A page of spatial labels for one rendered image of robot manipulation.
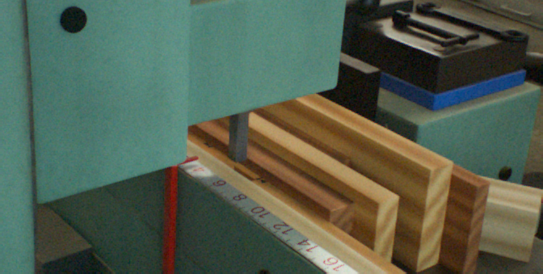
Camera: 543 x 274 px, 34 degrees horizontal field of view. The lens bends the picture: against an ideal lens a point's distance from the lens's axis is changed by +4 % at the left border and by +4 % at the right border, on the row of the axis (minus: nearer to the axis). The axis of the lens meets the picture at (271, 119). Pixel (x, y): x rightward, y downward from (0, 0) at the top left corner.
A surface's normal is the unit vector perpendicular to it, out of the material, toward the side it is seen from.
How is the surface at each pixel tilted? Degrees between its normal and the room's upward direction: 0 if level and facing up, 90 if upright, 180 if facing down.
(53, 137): 90
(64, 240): 0
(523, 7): 90
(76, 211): 90
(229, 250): 90
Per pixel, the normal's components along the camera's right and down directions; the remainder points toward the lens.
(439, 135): 0.62, 0.36
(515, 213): -0.35, 0.36
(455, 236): -0.78, 0.21
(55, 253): 0.07, -0.91
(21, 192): 0.80, 0.29
